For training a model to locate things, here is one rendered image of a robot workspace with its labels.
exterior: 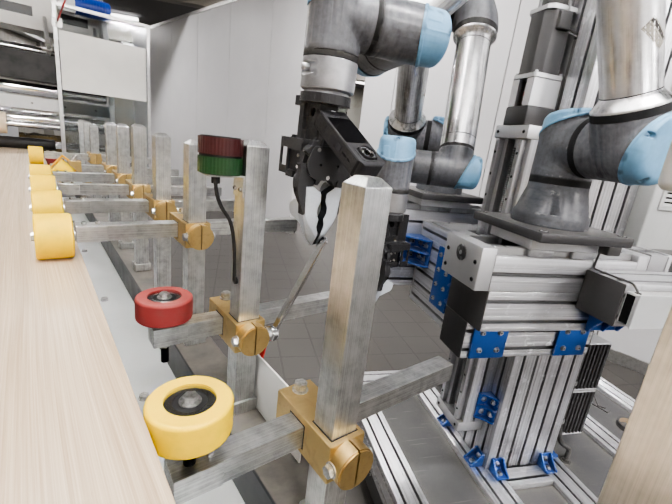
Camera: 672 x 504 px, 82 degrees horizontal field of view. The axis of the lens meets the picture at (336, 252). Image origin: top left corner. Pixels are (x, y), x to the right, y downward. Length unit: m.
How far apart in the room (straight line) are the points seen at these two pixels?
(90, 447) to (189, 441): 0.07
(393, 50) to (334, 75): 0.09
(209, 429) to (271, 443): 0.11
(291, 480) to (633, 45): 0.81
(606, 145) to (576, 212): 0.16
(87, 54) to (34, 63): 0.29
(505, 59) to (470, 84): 2.37
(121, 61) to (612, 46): 2.78
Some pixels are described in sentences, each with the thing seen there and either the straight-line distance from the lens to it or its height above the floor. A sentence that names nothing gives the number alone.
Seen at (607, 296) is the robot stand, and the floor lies 0.92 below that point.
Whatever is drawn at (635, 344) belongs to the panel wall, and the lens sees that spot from 3.09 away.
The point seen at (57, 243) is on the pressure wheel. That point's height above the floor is 0.94.
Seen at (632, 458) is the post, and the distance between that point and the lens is 0.28.
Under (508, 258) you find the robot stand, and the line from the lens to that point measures 0.83.
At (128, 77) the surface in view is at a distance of 3.10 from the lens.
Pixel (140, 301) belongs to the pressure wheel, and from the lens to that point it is 0.62.
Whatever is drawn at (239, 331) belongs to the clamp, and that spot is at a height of 0.86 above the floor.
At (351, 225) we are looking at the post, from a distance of 0.37.
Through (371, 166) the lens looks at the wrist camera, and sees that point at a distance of 0.49.
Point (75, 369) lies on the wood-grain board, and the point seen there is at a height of 0.90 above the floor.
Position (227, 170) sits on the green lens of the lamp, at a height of 1.10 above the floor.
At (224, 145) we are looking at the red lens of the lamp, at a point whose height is 1.13.
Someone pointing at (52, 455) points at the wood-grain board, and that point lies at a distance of 0.40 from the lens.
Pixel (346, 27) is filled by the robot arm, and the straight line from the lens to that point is 0.56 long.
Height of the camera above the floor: 1.15
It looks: 16 degrees down
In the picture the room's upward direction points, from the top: 7 degrees clockwise
